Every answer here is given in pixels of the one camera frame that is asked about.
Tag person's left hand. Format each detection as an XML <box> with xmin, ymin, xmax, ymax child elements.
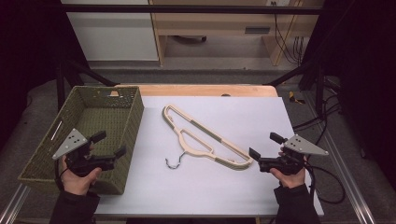
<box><xmin>59</xmin><ymin>155</ymin><xmax>103</xmax><ymax>196</ymax></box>

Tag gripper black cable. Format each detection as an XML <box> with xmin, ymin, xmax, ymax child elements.
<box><xmin>53</xmin><ymin>160</ymin><xmax>69</xmax><ymax>191</ymax></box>
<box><xmin>304</xmin><ymin>162</ymin><xmax>347</xmax><ymax>205</ymax></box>

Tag black curtain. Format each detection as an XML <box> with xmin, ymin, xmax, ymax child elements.
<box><xmin>0</xmin><ymin>0</ymin><xmax>90</xmax><ymax>150</ymax></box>
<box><xmin>300</xmin><ymin>0</ymin><xmax>396</xmax><ymax>183</ymax></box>

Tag black hanging cables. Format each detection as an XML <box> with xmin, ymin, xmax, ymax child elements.
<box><xmin>271</xmin><ymin>1</ymin><xmax>305</xmax><ymax>65</ymax></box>

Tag black metal stand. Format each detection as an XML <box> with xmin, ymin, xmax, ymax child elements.
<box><xmin>55</xmin><ymin>58</ymin><xmax>119</xmax><ymax>110</ymax></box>
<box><xmin>263</xmin><ymin>58</ymin><xmax>325</xmax><ymax>117</ymax></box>

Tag light wooden desk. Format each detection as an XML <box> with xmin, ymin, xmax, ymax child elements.
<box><xmin>148</xmin><ymin>0</ymin><xmax>325</xmax><ymax>67</ymax></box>

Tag white table cover sheet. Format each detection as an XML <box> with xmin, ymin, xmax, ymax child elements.
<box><xmin>94</xmin><ymin>95</ymin><xmax>325</xmax><ymax>217</ymax></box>

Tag beige clothes hanger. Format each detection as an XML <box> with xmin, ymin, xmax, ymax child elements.
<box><xmin>162</xmin><ymin>104</ymin><xmax>255</xmax><ymax>172</ymax></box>

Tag green woven basket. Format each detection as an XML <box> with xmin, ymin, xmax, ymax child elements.
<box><xmin>17</xmin><ymin>85</ymin><xmax>145</xmax><ymax>196</ymax></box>

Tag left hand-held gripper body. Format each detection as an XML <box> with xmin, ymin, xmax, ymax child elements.
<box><xmin>51</xmin><ymin>127</ymin><xmax>117</xmax><ymax>177</ymax></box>

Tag black floor cables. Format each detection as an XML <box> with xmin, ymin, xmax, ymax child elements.
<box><xmin>291</xmin><ymin>92</ymin><xmax>343</xmax><ymax>147</ymax></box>

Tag yellow and black tool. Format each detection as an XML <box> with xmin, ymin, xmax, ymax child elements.
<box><xmin>288</xmin><ymin>91</ymin><xmax>306</xmax><ymax>105</ymax></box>

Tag white tag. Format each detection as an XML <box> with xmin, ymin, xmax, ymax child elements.
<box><xmin>50</xmin><ymin>120</ymin><xmax>64</xmax><ymax>142</ymax></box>

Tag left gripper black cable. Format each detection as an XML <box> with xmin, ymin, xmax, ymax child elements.
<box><xmin>53</xmin><ymin>160</ymin><xmax>69</xmax><ymax>191</ymax></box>

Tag aluminium rail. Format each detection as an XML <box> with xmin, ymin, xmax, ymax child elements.
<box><xmin>302</xmin><ymin>92</ymin><xmax>376</xmax><ymax>224</ymax></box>
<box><xmin>0</xmin><ymin>182</ymin><xmax>31</xmax><ymax>224</ymax></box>

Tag black horizontal frame bar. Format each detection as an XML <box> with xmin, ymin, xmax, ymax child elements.
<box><xmin>60</xmin><ymin>4</ymin><xmax>323</xmax><ymax>16</ymax></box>

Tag person's right hand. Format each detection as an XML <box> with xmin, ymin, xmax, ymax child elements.
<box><xmin>269</xmin><ymin>167</ymin><xmax>308</xmax><ymax>189</ymax></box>

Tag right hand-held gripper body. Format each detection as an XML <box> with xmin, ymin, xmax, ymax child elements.
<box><xmin>258</xmin><ymin>133</ymin><xmax>330</xmax><ymax>176</ymax></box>

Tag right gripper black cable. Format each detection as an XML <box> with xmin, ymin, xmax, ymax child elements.
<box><xmin>304</xmin><ymin>162</ymin><xmax>347</xmax><ymax>205</ymax></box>

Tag white cabinet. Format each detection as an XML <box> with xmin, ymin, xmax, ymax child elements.
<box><xmin>61</xmin><ymin>0</ymin><xmax>160</xmax><ymax>63</ymax></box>

